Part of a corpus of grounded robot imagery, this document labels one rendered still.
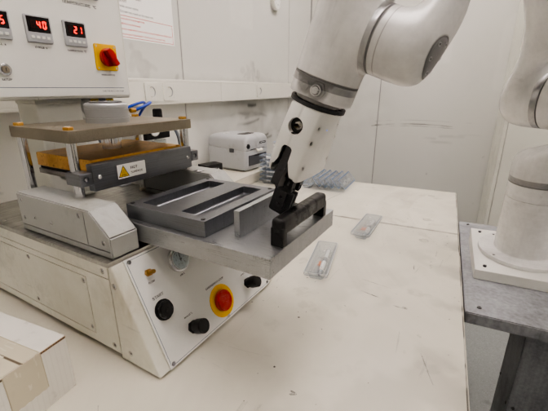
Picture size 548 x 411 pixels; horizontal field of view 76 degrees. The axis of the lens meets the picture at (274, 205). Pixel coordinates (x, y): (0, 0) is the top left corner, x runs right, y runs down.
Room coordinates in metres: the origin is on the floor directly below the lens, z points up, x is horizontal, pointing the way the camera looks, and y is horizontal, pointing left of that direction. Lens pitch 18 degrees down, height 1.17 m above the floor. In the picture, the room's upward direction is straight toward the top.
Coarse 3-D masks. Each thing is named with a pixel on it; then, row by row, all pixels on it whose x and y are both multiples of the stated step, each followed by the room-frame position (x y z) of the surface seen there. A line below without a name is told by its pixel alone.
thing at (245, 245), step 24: (240, 216) 0.46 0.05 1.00; (264, 216) 0.51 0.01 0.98; (312, 216) 0.54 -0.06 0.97; (144, 240) 0.51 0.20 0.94; (168, 240) 0.48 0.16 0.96; (192, 240) 0.45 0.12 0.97; (216, 240) 0.45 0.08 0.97; (240, 240) 0.45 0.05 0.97; (264, 240) 0.45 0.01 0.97; (288, 240) 0.45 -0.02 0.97; (312, 240) 0.51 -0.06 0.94; (240, 264) 0.41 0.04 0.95; (264, 264) 0.39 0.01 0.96
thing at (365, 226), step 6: (366, 216) 1.08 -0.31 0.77; (372, 216) 1.08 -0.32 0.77; (378, 216) 1.08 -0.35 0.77; (360, 222) 1.03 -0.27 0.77; (366, 222) 1.03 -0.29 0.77; (372, 222) 1.03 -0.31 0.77; (354, 228) 0.97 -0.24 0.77; (360, 228) 0.97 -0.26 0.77; (366, 228) 0.97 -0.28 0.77; (372, 228) 0.97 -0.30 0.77; (366, 234) 0.93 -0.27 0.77
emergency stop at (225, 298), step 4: (220, 292) 0.57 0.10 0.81; (224, 292) 0.57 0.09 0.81; (228, 292) 0.58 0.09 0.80; (216, 296) 0.56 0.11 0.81; (220, 296) 0.56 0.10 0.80; (224, 296) 0.57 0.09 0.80; (228, 296) 0.58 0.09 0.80; (216, 300) 0.56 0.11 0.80; (220, 300) 0.56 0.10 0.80; (224, 300) 0.57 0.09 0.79; (228, 300) 0.57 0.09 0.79; (216, 304) 0.55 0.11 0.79; (220, 304) 0.55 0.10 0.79; (224, 304) 0.56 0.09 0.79; (228, 304) 0.57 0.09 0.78; (220, 308) 0.55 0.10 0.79; (224, 308) 0.56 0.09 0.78; (228, 308) 0.57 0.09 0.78
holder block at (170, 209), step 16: (160, 192) 0.60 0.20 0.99; (176, 192) 0.61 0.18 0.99; (192, 192) 0.64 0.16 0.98; (208, 192) 0.60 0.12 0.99; (224, 192) 0.60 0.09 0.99; (240, 192) 0.64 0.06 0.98; (256, 192) 0.60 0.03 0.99; (128, 208) 0.54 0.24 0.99; (144, 208) 0.52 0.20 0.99; (160, 208) 0.51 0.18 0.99; (176, 208) 0.51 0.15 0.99; (192, 208) 0.52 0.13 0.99; (208, 208) 0.55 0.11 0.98; (224, 208) 0.51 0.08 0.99; (160, 224) 0.50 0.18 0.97; (176, 224) 0.48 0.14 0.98; (192, 224) 0.47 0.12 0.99; (208, 224) 0.46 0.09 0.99; (224, 224) 0.49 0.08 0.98
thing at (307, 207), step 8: (320, 192) 0.55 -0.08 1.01; (304, 200) 0.51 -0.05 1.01; (312, 200) 0.51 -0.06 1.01; (320, 200) 0.53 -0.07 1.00; (296, 208) 0.47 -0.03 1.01; (304, 208) 0.48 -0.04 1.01; (312, 208) 0.50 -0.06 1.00; (320, 208) 0.53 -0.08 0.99; (280, 216) 0.44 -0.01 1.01; (288, 216) 0.44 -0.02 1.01; (296, 216) 0.45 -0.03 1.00; (304, 216) 0.48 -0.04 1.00; (320, 216) 0.54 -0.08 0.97; (272, 224) 0.43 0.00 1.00; (280, 224) 0.42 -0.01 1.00; (288, 224) 0.43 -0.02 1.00; (296, 224) 0.45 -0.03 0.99; (272, 232) 0.43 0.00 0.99; (280, 232) 0.42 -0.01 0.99; (272, 240) 0.43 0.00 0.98; (280, 240) 0.42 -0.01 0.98
